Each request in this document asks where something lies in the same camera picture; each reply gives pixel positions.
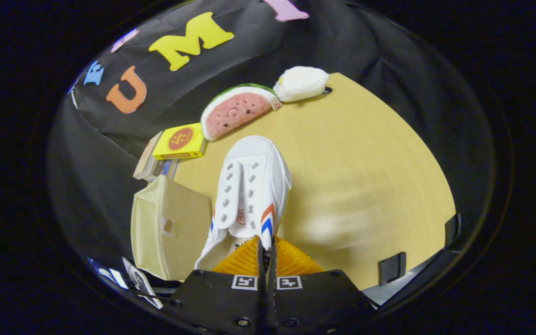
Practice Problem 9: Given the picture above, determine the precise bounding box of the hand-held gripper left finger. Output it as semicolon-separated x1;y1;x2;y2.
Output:
161;236;268;335

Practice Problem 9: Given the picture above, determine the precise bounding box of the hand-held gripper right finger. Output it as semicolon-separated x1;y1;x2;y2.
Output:
268;236;375;335

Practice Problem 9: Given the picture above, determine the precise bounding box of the beige fabric storage box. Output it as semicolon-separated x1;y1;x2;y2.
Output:
131;174;213;281

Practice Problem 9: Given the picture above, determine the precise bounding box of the white canvas shoe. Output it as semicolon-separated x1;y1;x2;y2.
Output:
194;135;292;271

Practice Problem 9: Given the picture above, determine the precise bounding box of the white device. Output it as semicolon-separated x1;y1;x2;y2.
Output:
122;257;164;309

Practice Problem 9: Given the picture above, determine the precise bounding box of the blue book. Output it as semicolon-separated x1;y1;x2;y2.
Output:
159;159;179;181

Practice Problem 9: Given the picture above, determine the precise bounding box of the grey book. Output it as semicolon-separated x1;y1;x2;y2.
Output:
145;157;162;182

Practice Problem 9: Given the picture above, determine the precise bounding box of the beige book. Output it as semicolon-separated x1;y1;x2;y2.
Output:
133;131;164;180

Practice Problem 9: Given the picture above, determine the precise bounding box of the yellow book with red circle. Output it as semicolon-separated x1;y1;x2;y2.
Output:
152;123;208;161

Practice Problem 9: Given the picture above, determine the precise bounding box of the watermelon slice plush toy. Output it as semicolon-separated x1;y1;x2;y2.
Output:
201;83;281;141

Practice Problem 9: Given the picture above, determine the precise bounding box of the white plush toy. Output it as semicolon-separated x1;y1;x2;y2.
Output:
273;66;331;103

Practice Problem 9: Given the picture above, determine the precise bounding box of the black table edge bracket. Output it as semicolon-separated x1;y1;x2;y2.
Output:
378;252;407;286
445;213;462;247

